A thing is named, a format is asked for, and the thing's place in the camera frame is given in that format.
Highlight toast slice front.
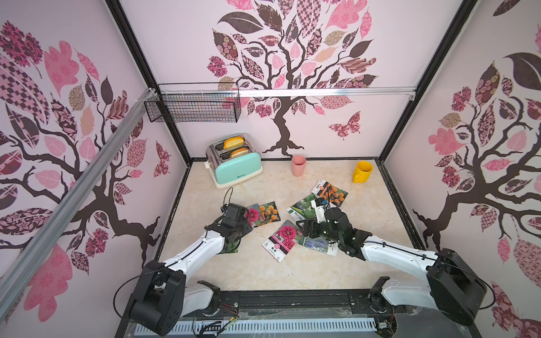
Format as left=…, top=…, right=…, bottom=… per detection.
left=230, top=146, right=251, bottom=159

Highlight white slotted cable duct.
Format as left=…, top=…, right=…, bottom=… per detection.
left=133, top=317, right=378, bottom=337

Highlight marigold seed packet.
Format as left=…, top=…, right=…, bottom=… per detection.
left=311, top=180, right=348, bottom=207
left=254, top=201, right=281, bottom=227

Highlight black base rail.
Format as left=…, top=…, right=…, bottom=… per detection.
left=115, top=286, right=483, bottom=338

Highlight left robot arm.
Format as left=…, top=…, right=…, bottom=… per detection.
left=122, top=204, right=252, bottom=336

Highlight aluminium rail back wall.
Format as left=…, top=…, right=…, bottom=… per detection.
left=162, top=87, right=416, bottom=98

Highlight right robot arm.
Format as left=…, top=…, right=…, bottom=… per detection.
left=296, top=207, right=487, bottom=326

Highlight mint green toaster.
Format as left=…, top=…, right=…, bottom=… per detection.
left=204, top=134, right=263, bottom=189

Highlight green gourd seed packet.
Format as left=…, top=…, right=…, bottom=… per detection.
left=287, top=194, right=323, bottom=221

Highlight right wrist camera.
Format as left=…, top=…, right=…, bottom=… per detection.
left=311, top=198, right=328, bottom=223

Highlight pink cup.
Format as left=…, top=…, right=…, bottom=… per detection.
left=292, top=155, right=307, bottom=177

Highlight hollyhock seed packet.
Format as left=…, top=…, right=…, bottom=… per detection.
left=247, top=204, right=261, bottom=228
left=262, top=221, right=303, bottom=263

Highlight toast slice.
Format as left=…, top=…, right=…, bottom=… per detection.
left=223, top=136, right=245, bottom=150
left=230, top=146, right=251, bottom=159

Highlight lavender seed packet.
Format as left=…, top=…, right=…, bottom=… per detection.
left=299, top=237, right=339, bottom=256

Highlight aluminium rail left wall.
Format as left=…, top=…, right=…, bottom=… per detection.
left=1, top=88, right=156, bottom=320

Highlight yellow mug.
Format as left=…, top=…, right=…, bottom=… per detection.
left=352, top=161, right=373, bottom=184

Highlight aluminium rail wall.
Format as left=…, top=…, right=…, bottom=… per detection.
left=162, top=87, right=416, bottom=98
left=1, top=88, right=156, bottom=320

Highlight toast slice rear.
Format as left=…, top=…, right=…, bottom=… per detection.
left=223, top=136, right=245, bottom=150

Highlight black wire basket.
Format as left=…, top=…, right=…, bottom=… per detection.
left=145, top=80, right=241, bottom=123

